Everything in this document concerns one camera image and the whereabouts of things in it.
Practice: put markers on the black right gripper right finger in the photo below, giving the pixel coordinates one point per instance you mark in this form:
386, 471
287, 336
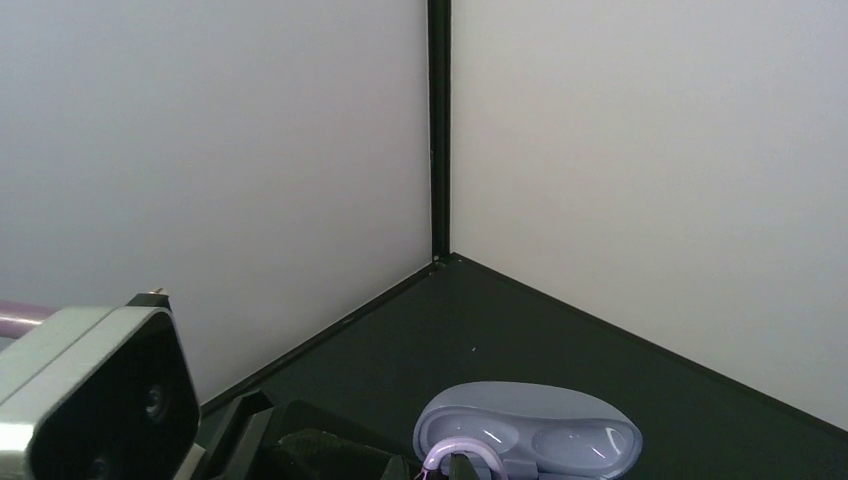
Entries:
462, 468

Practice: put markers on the lilac earbud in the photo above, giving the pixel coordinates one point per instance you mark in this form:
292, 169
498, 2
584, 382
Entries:
436, 462

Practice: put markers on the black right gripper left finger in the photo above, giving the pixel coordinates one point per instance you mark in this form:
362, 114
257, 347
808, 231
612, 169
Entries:
397, 468

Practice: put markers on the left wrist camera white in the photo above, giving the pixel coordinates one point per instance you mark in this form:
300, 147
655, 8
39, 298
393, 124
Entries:
97, 393

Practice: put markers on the lilac earbud charging case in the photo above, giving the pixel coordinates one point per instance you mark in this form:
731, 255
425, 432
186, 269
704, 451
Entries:
514, 430

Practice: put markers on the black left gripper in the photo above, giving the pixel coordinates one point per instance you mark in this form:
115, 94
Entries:
257, 439

